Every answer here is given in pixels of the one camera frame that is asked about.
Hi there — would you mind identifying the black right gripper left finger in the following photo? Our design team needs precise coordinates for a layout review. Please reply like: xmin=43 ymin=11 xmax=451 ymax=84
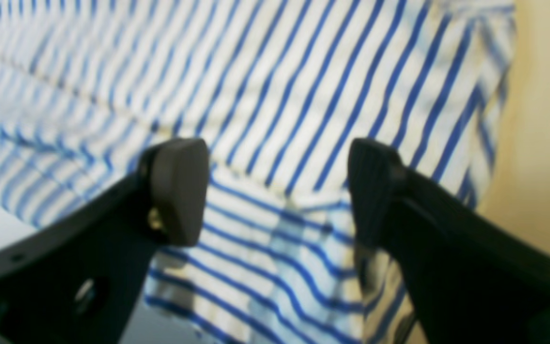
xmin=0 ymin=139 xmax=209 ymax=344

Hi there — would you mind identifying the blue white striped T-shirt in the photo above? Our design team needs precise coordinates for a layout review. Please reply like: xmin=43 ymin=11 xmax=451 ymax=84
xmin=0 ymin=0 xmax=517 ymax=344

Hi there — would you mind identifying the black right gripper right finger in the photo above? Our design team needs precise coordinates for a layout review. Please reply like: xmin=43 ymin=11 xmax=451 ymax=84
xmin=348 ymin=139 xmax=550 ymax=344

